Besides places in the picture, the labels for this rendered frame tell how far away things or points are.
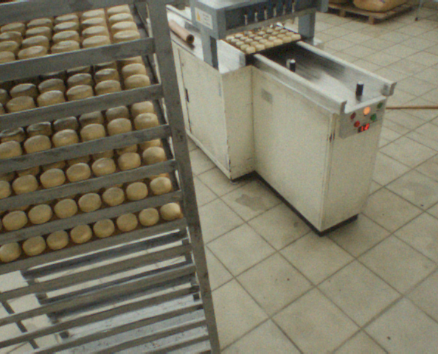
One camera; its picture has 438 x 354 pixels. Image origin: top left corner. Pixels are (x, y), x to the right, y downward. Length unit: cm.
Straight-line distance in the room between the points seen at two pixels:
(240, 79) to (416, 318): 152
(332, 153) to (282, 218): 68
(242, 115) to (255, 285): 100
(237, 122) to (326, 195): 72
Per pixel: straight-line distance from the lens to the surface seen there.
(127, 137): 85
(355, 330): 209
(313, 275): 224
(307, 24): 269
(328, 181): 210
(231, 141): 251
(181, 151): 85
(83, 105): 81
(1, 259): 112
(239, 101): 241
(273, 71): 220
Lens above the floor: 175
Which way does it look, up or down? 38 degrees down
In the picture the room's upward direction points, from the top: 6 degrees counter-clockwise
